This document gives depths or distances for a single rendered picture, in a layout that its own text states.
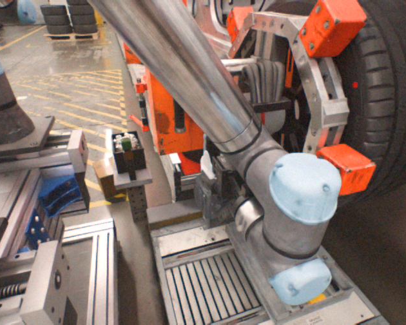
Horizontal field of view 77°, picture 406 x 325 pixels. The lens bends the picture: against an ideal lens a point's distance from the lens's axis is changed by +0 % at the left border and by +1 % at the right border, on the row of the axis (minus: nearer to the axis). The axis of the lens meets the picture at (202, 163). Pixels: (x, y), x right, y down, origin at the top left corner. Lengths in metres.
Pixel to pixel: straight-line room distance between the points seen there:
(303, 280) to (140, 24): 0.33
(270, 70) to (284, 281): 0.40
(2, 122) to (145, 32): 0.66
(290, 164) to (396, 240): 1.59
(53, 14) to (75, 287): 8.30
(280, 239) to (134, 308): 1.07
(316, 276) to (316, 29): 0.45
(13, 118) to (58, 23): 8.18
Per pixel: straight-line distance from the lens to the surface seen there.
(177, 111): 0.89
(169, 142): 1.19
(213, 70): 0.31
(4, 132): 0.89
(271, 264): 0.37
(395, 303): 1.58
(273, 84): 0.57
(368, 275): 1.61
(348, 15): 0.60
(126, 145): 1.10
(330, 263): 1.27
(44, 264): 0.55
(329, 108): 0.59
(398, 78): 0.67
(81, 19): 8.91
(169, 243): 1.41
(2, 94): 0.88
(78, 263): 1.28
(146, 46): 0.29
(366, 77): 0.63
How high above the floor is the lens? 1.17
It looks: 34 degrees down
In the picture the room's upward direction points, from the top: straight up
